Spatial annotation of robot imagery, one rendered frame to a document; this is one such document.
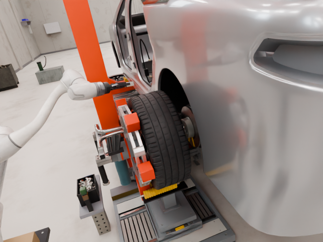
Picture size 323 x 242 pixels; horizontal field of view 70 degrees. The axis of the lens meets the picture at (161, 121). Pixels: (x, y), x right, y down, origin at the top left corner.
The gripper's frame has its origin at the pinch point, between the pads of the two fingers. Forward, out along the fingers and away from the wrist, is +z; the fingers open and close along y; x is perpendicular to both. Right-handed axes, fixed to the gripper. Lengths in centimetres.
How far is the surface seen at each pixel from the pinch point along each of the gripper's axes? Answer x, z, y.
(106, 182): -57, -34, -1
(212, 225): -122, 36, 4
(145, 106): -19.0, -7.4, 22.0
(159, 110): -23.6, -2.9, 28.3
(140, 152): -44, -20, 22
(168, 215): -104, 10, -14
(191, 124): -39, 29, 18
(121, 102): -9.7, -3.5, -11.2
